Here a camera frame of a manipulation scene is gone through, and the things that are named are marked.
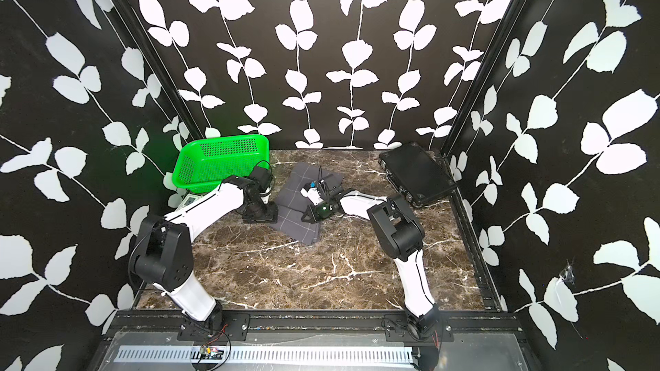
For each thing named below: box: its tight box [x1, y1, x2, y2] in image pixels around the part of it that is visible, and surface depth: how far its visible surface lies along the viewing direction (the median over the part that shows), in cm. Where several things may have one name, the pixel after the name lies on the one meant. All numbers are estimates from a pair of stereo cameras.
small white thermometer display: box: [175, 193, 203, 212], surface depth 103 cm
